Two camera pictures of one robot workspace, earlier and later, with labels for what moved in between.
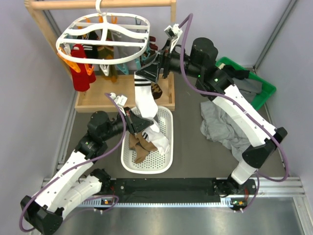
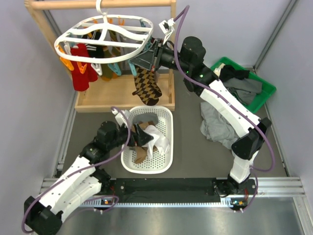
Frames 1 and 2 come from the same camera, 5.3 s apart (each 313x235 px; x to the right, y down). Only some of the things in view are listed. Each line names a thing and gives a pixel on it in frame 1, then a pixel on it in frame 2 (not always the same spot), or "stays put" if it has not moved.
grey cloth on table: x=218 y=126 stays put
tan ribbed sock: x=143 y=148 stays put
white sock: x=145 y=103 -> x=159 y=140
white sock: x=160 y=142 stays put
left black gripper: x=136 y=123 -> x=140 y=137
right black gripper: x=163 y=59 -> x=146 y=60
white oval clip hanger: x=104 y=38 stays put
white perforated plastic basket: x=155 y=162 stays put
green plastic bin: x=268 y=88 stays put
